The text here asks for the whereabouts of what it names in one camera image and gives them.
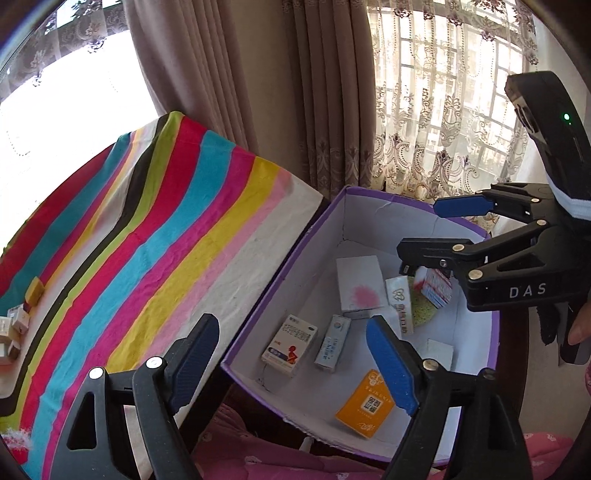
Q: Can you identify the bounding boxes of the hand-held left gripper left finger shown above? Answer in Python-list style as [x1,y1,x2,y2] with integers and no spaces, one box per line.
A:
[58,313,220,480]

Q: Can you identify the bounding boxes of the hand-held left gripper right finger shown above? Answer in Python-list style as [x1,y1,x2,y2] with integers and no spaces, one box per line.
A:
[365,315,527,480]

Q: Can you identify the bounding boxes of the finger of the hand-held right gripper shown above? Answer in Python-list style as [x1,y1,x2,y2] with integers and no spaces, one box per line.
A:
[397,220,555,278]
[434,184,561,227]

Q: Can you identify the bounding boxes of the red white patterned box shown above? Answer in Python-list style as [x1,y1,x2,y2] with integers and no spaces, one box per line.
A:
[414,267,454,309]

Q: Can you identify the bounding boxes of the white box with dark label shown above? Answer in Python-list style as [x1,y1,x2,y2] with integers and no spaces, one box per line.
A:
[385,275,419,340]

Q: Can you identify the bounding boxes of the round green sponge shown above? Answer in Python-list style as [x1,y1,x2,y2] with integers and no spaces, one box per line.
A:
[409,295,442,329]

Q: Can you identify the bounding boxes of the white teal slim box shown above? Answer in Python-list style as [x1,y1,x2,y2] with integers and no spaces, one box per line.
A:
[314,315,352,374]

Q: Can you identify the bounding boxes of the white printed medicine box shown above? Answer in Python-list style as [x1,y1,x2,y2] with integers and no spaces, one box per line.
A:
[261,314,319,378]

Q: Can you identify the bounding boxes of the purple cardboard box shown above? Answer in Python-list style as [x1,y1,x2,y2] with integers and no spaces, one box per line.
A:
[221,185,502,464]

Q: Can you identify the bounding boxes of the person's right hand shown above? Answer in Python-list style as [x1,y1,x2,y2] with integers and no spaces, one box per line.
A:
[567,302,591,348]

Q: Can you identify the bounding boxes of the orange box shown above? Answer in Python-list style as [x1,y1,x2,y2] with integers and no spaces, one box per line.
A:
[335,368,396,439]

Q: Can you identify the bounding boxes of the white box with pink stain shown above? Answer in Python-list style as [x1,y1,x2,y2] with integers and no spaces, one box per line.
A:
[335,255,387,315]

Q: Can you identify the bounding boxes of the lace curtain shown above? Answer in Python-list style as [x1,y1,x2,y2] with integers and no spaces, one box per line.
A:
[367,0,541,232]
[0,0,134,100]

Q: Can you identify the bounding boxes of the striped colourful tablecloth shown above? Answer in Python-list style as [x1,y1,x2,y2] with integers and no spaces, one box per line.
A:
[0,110,324,480]

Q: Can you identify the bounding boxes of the pink quilt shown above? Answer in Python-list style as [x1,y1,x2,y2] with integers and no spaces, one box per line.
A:
[191,401,591,480]

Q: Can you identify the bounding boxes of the white fluff tuft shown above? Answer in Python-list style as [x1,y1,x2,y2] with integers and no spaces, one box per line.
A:
[0,427,33,452]

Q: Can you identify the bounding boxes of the beige curtain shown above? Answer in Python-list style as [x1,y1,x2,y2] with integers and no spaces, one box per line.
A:
[124,0,376,195]

